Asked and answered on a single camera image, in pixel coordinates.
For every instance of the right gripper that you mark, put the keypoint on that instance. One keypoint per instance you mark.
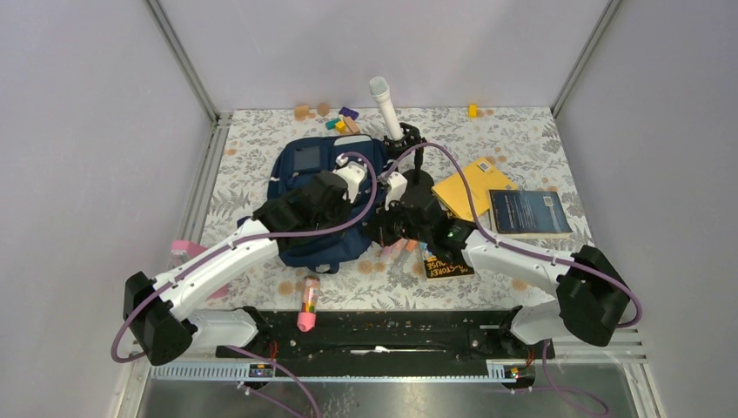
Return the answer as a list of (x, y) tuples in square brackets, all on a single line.
[(380, 225)]

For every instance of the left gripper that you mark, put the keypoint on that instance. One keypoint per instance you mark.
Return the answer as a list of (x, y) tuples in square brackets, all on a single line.
[(345, 212)]

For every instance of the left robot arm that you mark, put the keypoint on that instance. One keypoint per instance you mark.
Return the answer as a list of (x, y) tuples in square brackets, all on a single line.
[(157, 311)]

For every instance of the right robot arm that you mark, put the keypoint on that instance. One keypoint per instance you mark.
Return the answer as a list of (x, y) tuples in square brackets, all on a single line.
[(589, 297)]

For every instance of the grey orange-capped marker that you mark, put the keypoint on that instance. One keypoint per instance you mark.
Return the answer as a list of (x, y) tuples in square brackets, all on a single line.
[(405, 252)]

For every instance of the pink highlighter pen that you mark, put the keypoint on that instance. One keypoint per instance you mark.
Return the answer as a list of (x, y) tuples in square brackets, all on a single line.
[(391, 251)]

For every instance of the black microphone stand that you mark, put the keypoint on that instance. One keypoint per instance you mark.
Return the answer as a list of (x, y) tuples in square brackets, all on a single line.
[(417, 179)]

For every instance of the yellow book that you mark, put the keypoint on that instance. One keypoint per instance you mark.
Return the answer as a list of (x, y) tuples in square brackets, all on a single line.
[(481, 176)]

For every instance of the treehouse story paperback book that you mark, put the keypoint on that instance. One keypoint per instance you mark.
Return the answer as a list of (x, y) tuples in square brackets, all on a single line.
[(437, 269)]

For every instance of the teal toy block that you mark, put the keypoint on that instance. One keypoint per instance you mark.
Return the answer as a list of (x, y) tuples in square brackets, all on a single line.
[(331, 124)]

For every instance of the long tan wooden block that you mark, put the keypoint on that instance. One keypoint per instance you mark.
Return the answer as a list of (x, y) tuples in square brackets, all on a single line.
[(351, 125)]

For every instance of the round wooden block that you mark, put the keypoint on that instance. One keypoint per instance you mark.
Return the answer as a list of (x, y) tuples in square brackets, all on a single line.
[(323, 109)]

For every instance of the purple toy block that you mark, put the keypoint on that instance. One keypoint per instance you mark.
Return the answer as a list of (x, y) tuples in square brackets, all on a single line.
[(349, 113)]

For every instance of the dark blue book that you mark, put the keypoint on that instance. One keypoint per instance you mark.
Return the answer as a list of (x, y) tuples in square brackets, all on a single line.
[(528, 214)]

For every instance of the pink-capped clear tube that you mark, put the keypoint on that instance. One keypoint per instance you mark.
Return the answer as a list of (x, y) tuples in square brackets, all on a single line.
[(307, 315)]

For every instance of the white microphone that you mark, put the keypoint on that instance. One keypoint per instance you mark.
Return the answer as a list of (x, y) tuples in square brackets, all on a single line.
[(381, 94)]

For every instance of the pink box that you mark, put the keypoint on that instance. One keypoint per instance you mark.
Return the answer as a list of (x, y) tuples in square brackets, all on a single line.
[(183, 251)]

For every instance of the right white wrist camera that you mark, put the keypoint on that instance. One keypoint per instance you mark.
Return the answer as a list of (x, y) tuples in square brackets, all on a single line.
[(396, 185)]

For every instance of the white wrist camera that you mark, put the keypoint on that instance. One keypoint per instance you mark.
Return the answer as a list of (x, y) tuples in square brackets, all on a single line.
[(396, 185), (354, 175)]

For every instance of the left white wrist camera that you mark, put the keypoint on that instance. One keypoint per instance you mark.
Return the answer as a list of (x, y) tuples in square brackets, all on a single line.
[(354, 175)]

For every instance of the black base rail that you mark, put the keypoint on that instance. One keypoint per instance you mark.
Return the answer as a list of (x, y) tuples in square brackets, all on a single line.
[(381, 344)]

